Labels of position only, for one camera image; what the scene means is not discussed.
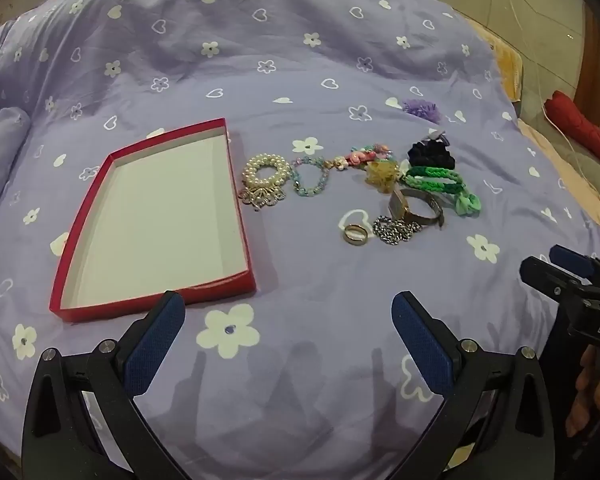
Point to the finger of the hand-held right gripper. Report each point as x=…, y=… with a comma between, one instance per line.
x=572, y=260
x=542, y=275

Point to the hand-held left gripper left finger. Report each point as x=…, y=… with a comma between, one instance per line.
x=155, y=342

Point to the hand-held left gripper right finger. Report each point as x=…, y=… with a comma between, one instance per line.
x=422, y=345

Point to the red cardboard box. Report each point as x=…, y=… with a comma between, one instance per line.
x=160, y=220

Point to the gold wristwatch with mesh band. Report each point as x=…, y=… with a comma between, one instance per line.
x=402, y=207

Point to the black scrunchie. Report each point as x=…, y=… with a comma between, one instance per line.
x=430, y=156

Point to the yellow scrunchie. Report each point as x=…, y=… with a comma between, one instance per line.
x=380, y=175

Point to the person's right hand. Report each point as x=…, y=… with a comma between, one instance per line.
x=595, y=375

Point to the peach bed sheet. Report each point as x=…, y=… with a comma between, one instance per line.
x=565, y=180

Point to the red cushion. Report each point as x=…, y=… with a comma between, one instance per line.
x=580, y=127

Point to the purple fluffy scrunchie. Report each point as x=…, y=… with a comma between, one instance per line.
x=422, y=110

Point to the purple flower print bedspread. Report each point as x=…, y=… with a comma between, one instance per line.
x=290, y=85

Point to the wooden door frame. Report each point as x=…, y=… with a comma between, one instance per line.
x=597, y=70

